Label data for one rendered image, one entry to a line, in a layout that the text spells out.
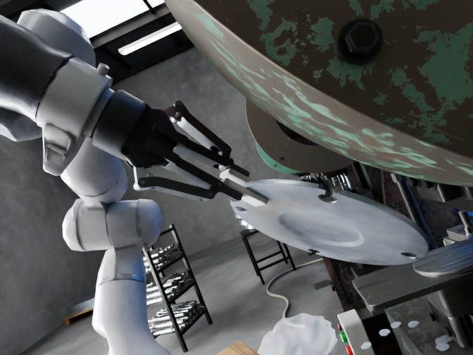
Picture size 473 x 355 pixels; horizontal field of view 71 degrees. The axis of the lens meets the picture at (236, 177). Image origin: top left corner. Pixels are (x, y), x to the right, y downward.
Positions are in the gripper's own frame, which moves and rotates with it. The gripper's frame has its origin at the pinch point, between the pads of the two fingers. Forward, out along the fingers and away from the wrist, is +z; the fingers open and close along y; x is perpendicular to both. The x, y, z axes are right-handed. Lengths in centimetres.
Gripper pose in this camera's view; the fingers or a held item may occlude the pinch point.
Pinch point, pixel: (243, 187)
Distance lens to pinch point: 46.3
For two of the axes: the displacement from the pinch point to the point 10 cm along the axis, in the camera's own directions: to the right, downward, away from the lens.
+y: 3.1, -8.7, 3.8
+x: -4.6, 2.1, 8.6
